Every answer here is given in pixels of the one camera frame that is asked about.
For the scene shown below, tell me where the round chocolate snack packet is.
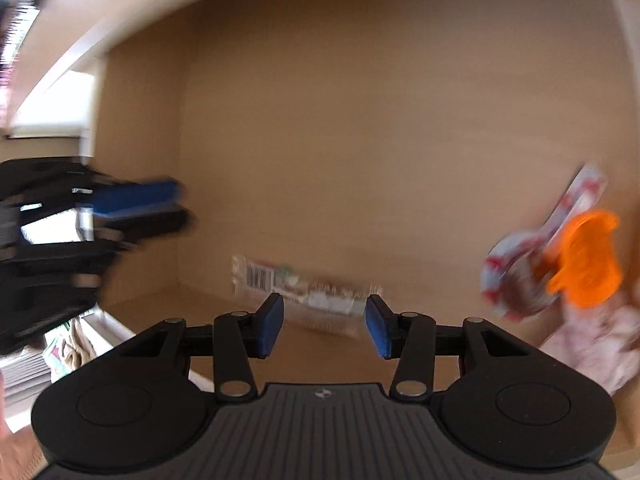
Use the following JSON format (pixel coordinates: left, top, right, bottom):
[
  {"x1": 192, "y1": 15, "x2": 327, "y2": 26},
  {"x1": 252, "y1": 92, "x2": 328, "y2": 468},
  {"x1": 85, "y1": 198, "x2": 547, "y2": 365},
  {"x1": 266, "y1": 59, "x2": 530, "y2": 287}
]
[{"x1": 480, "y1": 162, "x2": 609, "y2": 321}]

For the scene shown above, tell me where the clear wrapper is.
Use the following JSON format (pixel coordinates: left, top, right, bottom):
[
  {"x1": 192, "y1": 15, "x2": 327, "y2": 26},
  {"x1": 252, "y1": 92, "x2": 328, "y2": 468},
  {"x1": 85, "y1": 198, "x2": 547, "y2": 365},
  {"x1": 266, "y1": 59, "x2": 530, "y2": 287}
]
[{"x1": 540, "y1": 305, "x2": 640, "y2": 396}]

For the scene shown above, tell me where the clear snack packet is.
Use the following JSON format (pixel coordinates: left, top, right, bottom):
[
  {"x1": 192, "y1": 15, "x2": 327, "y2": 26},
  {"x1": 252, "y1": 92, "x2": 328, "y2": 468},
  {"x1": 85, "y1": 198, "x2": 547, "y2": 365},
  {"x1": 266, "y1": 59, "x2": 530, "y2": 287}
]
[{"x1": 231, "y1": 255, "x2": 384, "y2": 337}]

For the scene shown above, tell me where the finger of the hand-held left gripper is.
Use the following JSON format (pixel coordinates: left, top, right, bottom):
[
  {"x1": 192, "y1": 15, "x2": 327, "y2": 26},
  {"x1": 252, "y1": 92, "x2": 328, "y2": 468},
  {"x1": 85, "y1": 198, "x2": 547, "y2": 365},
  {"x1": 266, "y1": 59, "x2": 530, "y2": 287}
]
[
  {"x1": 75, "y1": 177, "x2": 184, "y2": 219},
  {"x1": 100, "y1": 208, "x2": 196, "y2": 250}
]

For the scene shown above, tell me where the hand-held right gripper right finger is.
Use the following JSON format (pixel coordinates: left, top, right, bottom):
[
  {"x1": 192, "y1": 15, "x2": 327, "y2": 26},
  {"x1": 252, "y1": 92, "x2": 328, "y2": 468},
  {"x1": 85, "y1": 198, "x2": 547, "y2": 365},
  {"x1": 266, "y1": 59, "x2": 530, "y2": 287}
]
[{"x1": 365, "y1": 294, "x2": 524, "y2": 404}]

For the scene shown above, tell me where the orange plastic toy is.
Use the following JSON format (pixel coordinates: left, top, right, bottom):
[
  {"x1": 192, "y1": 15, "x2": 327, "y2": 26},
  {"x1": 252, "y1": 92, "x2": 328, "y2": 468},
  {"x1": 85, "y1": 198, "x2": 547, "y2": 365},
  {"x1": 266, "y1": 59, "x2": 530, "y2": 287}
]
[{"x1": 546, "y1": 210, "x2": 624, "y2": 310}]

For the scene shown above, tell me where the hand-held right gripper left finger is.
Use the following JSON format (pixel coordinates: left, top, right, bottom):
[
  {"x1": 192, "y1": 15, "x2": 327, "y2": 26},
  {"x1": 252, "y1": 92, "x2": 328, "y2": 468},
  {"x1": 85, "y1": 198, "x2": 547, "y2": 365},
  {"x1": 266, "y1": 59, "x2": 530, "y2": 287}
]
[{"x1": 117, "y1": 292, "x2": 286, "y2": 403}]

